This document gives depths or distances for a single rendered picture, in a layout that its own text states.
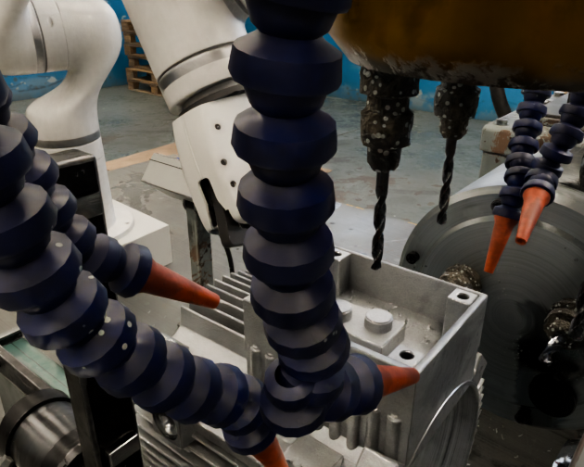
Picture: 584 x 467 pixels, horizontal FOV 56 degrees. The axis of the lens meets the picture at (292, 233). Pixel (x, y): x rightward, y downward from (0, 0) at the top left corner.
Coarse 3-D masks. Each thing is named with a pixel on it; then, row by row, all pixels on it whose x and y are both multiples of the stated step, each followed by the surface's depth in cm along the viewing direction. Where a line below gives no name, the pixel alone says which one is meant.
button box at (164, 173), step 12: (156, 156) 84; (168, 156) 83; (156, 168) 83; (168, 168) 82; (180, 168) 80; (144, 180) 84; (156, 180) 82; (168, 180) 81; (180, 180) 80; (168, 192) 82; (180, 192) 79
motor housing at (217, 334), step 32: (224, 288) 43; (192, 320) 41; (224, 320) 40; (192, 352) 40; (224, 352) 39; (480, 384) 41; (448, 416) 43; (160, 448) 39; (192, 448) 36; (224, 448) 35; (416, 448) 31; (448, 448) 44
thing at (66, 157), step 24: (72, 168) 26; (96, 168) 27; (72, 192) 26; (96, 192) 26; (96, 216) 27; (72, 384) 30; (96, 384) 30; (72, 408) 31; (96, 408) 31; (120, 408) 32; (96, 432) 31; (120, 432) 32; (96, 456) 32; (120, 456) 32
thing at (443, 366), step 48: (336, 288) 40; (384, 288) 39; (432, 288) 37; (384, 336) 34; (432, 336) 36; (480, 336) 36; (432, 384) 30; (336, 432) 33; (384, 432) 30; (432, 432) 33
